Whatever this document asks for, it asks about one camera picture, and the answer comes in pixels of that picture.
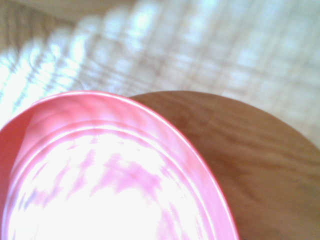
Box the pink plate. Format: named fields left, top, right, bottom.
left=0, top=90, right=242, bottom=240

